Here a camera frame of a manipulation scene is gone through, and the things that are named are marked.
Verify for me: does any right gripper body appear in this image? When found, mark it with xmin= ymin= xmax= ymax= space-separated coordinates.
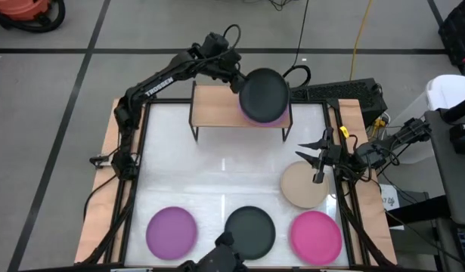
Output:
xmin=312 ymin=128 xmax=354 ymax=185

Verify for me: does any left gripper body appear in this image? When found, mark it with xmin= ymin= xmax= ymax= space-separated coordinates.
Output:
xmin=212 ymin=52 xmax=248 ymax=86

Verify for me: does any black plate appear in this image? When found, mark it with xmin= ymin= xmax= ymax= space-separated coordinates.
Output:
xmin=238 ymin=67 xmax=290 ymax=124
xmin=224 ymin=206 xmax=277 ymax=261

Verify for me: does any beige plate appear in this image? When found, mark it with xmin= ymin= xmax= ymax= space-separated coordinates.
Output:
xmin=280 ymin=161 xmax=330 ymax=209

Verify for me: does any textured purple plate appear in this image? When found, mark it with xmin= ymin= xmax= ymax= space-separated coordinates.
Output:
xmin=238 ymin=101 xmax=290 ymax=128

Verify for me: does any magenta plate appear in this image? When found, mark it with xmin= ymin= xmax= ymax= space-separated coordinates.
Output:
xmin=290 ymin=210 xmax=343 ymax=266

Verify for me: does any smooth purple plate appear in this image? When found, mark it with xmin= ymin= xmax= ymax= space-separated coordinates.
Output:
xmin=145 ymin=206 xmax=199 ymax=261

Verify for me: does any wooden shelf with black legs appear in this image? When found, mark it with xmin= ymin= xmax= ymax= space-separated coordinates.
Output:
xmin=188 ymin=80 xmax=293 ymax=143

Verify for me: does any yellow power plug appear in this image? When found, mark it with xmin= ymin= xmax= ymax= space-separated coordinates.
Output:
xmin=371 ymin=116 xmax=388 ymax=131

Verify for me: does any white paper label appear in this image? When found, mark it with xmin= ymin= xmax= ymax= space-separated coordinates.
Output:
xmin=381 ymin=194 xmax=401 ymax=211

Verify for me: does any grey desk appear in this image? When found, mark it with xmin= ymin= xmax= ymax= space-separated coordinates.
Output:
xmin=423 ymin=109 xmax=465 ymax=227

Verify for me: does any black desk device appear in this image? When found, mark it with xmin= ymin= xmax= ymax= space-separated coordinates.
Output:
xmin=449 ymin=122 xmax=465 ymax=156

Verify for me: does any white bin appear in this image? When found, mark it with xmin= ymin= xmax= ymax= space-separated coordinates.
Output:
xmin=424 ymin=74 xmax=465 ymax=114

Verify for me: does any black chair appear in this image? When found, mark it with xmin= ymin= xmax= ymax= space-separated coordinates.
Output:
xmin=438 ymin=0 xmax=465 ymax=79

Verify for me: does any orange vacuum cleaner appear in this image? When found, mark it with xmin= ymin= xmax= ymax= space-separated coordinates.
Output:
xmin=0 ymin=0 xmax=67 ymax=34

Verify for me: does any orange shop vacuum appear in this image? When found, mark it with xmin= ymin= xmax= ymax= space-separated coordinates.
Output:
xmin=0 ymin=0 xmax=54 ymax=22

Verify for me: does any black metal table frame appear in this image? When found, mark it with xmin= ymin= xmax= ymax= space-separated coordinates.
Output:
xmin=80 ymin=96 xmax=398 ymax=272

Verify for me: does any black floor cable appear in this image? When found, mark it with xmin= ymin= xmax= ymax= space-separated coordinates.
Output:
xmin=280 ymin=0 xmax=312 ymax=88

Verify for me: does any black cable bundle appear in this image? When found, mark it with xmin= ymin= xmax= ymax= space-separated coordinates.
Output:
xmin=254 ymin=0 xmax=297 ymax=11

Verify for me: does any yellow cable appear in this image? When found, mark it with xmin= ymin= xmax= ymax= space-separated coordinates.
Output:
xmin=349 ymin=0 xmax=375 ymax=81

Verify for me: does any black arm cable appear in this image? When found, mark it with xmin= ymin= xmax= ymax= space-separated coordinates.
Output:
xmin=82 ymin=175 xmax=118 ymax=222

